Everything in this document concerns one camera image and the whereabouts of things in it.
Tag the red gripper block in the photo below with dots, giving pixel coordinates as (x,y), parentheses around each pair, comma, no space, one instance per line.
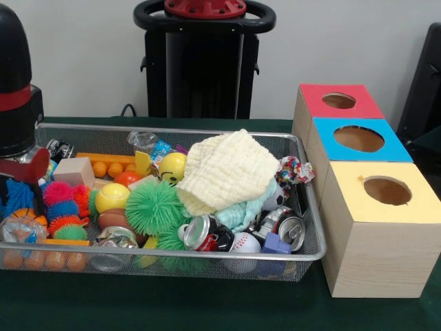
(27,171)

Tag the blue spiky ball with eyes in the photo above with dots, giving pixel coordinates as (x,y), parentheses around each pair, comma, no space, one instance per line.
(17,200)

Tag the green spiky ball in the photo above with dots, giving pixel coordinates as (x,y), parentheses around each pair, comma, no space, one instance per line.
(155,207)

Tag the yellow smiley ball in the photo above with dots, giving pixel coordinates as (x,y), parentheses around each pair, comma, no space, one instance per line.
(172,167)

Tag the cream knitted cloth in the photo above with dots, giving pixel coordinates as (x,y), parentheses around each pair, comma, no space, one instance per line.
(227,172)

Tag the mint green knitted cloth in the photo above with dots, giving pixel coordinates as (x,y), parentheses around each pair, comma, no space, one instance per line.
(241,212)

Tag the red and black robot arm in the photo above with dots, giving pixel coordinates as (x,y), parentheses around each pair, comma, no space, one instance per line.
(17,83)

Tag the shallow clear mesh bin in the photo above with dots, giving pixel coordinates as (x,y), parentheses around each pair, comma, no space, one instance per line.
(306,227)

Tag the wooden box with three holes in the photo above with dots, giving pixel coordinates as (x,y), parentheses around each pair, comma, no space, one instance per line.
(372,241)

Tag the pale wooden cube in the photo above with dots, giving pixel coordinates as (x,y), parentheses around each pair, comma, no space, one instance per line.
(74,171)

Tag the plain yellow ball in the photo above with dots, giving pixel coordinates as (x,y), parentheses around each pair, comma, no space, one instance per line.
(111,198)

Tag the red crushed can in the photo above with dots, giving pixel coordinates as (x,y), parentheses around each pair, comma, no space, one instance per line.
(203,234)

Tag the dark green table cloth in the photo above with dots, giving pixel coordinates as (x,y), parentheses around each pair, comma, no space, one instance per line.
(207,303)

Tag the white toy baseball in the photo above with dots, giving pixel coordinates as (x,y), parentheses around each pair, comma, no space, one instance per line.
(244,243)

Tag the silver crushed can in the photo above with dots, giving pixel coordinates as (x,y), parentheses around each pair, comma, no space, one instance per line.
(291,231)

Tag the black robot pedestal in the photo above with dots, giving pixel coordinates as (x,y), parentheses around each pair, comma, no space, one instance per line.
(200,69)

